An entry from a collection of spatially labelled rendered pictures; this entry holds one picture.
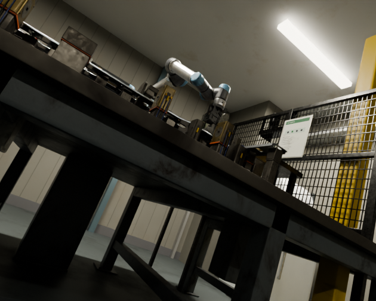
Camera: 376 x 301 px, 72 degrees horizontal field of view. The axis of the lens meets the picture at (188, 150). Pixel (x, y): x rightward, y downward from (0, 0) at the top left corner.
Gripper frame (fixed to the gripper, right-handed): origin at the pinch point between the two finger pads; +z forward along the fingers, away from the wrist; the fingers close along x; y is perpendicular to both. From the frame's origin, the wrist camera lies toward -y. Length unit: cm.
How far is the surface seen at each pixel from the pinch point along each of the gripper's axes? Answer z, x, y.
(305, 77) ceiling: -178, -85, -154
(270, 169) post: 15.3, 40.0, -13.1
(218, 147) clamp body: 11.9, 24.1, 7.5
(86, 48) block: 3, 21, 78
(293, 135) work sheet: -28, 10, -55
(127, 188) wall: 29, -269, -46
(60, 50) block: 9, 21, 86
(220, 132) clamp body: 4.4, 23.0, 8.6
